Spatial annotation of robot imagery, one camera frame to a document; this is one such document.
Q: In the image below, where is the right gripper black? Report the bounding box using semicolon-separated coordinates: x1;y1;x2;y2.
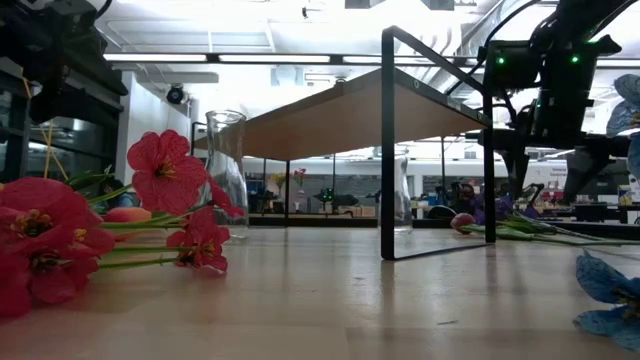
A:
492;130;632;205

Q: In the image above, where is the dark red artificial tulip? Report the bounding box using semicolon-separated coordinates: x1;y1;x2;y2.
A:
449;212;640;247

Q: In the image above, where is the blue artificial flower bunch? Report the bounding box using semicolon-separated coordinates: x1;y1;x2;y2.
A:
572;73;640;352

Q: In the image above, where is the clear glass vase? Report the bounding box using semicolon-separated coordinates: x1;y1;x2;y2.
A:
377;144;414;235
202;109;250;240

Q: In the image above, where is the large red flower bunch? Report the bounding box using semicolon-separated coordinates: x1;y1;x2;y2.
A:
0;129;246;319

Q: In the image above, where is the orange artificial tulip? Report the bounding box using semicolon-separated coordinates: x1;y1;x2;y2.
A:
102;207;153;225

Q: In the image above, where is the background robot green light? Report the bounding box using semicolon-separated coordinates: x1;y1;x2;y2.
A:
312;187;359;209

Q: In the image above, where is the person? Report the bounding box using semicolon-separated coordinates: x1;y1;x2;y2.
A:
98;177;136;211

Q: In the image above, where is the wooden shelf black metal frame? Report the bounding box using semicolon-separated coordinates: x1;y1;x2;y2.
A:
192;25;497;261

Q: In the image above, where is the black aluminium table frame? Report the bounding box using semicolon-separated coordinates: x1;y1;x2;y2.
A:
247;213;640;241

